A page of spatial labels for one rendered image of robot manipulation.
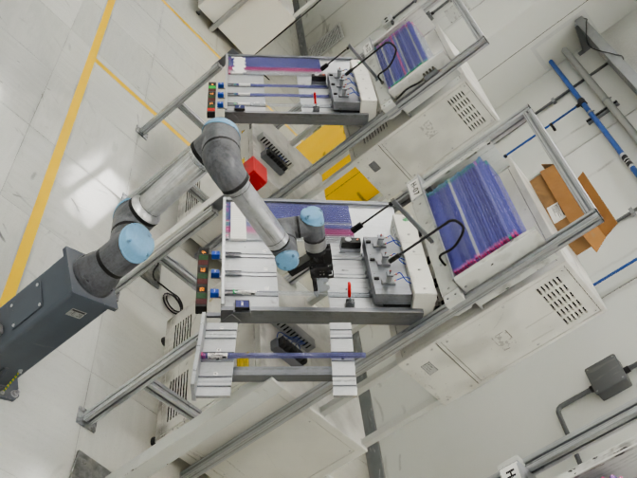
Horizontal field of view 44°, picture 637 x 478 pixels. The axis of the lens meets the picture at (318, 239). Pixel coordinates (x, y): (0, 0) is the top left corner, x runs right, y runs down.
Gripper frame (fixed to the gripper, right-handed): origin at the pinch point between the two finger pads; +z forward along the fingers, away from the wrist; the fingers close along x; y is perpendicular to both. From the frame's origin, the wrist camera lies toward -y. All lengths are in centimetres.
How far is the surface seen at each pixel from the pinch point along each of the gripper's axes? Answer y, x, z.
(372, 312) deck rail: 18.8, -10.1, 3.6
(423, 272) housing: 39.7, 3.8, 0.3
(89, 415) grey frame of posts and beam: -88, -14, 33
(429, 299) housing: 39.7, -8.1, 2.7
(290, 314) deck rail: -9.5, -10.1, -0.3
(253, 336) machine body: -25.8, 10.9, 27.5
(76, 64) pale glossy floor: -119, 218, -5
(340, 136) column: 35, 321, 121
